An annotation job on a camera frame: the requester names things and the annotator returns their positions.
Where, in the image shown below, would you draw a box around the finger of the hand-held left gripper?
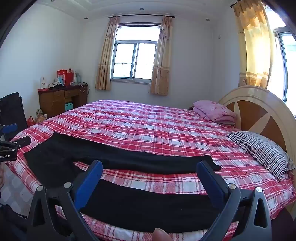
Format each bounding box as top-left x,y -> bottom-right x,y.
0,136 -> 32,149
0,124 -> 18,135

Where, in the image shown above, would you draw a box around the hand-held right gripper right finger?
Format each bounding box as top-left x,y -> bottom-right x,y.
196,160 -> 272,241

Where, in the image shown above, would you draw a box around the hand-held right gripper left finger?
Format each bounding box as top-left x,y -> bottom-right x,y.
27,159 -> 103,241

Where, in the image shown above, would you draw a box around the black pants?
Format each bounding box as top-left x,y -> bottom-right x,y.
24,131 -> 232,233

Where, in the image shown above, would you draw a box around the person's right hand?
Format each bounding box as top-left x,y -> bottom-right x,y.
154,228 -> 174,241

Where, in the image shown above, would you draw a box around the black folded chair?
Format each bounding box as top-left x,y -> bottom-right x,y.
0,92 -> 28,142

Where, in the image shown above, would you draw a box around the patterned bag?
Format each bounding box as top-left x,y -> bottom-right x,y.
35,109 -> 47,123

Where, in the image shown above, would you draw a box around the brown wooden desk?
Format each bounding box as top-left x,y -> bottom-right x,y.
38,84 -> 89,118

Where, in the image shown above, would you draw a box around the striped pillow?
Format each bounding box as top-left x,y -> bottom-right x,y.
227,131 -> 296,182

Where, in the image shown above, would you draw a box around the person's dark clothing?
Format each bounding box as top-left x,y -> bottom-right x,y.
0,204 -> 30,241

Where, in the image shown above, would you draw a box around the folded pink blanket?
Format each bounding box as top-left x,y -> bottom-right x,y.
192,100 -> 237,127

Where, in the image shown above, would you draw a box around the red paper bag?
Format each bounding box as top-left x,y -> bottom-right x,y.
57,68 -> 74,86

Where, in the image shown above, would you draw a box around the bed with red plaid sheet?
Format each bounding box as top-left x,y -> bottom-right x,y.
7,100 -> 293,241

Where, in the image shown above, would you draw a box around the cream and brown headboard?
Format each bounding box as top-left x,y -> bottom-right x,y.
218,85 -> 296,163

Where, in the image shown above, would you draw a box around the beige patterned curtain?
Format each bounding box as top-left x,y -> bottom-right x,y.
150,16 -> 173,96
95,17 -> 120,91

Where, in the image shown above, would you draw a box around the sliding window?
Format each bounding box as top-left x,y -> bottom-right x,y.
110,23 -> 161,81

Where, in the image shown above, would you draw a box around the large bright window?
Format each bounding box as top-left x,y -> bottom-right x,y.
266,7 -> 296,116

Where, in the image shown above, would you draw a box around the yellow curtain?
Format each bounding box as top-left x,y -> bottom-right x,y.
232,1 -> 274,90

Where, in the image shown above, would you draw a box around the black curtain rod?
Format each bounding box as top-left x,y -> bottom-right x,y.
108,14 -> 176,19

